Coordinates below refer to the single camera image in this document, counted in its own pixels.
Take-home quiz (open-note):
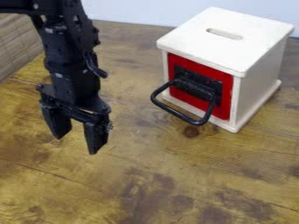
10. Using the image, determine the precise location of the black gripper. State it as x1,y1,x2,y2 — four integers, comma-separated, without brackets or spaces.
37,44,112,155

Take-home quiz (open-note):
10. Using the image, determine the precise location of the red drawer front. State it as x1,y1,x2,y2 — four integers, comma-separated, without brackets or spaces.
166,53,233,120

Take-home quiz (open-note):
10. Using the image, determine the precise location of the black metal drawer handle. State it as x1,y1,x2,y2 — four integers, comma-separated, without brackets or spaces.
150,78,217,126

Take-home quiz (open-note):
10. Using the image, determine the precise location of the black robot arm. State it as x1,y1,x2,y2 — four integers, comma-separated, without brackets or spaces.
0,0,110,154

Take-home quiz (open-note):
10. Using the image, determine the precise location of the white wooden box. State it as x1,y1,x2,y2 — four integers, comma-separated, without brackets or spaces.
156,7,295,133

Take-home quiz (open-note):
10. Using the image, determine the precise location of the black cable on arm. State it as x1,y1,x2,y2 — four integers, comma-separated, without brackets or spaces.
81,51,108,79

